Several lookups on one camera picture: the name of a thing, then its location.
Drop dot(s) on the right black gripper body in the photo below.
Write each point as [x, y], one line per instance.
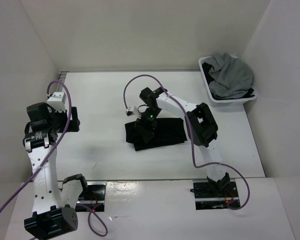
[149, 118]

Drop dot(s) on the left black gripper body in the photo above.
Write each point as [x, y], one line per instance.
[61, 119]

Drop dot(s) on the black skirt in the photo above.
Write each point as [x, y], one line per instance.
[166, 132]

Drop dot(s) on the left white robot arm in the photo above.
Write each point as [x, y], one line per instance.
[53, 212]

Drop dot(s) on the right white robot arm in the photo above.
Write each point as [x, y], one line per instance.
[200, 125]

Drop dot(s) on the white laundry basket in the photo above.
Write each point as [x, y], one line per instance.
[216, 101]

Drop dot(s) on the grey skirt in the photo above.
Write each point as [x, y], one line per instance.
[228, 76]

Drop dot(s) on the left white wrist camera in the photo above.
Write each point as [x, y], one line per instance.
[57, 101]

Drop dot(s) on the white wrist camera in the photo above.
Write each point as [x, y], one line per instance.
[133, 112]
[57, 101]

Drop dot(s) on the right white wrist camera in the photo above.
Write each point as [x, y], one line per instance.
[133, 112]

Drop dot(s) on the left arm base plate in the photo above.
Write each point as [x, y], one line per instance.
[93, 198]

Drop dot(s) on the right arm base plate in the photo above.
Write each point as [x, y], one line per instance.
[206, 200]

